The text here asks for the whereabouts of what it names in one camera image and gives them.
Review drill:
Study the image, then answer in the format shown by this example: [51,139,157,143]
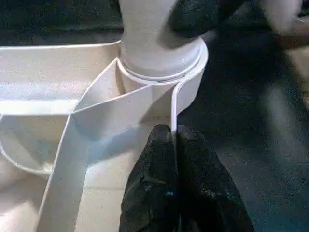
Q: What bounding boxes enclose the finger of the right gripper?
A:
[168,0,244,39]

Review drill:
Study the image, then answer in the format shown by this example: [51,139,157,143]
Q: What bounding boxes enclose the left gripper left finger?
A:
[120,124,181,232]

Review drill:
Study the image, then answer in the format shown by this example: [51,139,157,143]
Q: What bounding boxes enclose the white plastic table top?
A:
[0,40,210,232]

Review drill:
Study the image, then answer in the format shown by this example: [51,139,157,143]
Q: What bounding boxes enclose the black mat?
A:
[0,0,309,232]

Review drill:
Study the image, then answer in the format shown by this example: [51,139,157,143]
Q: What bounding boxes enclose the white plastic table leg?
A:
[118,0,202,82]

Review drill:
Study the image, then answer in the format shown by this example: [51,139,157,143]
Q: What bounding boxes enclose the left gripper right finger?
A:
[176,130,256,232]

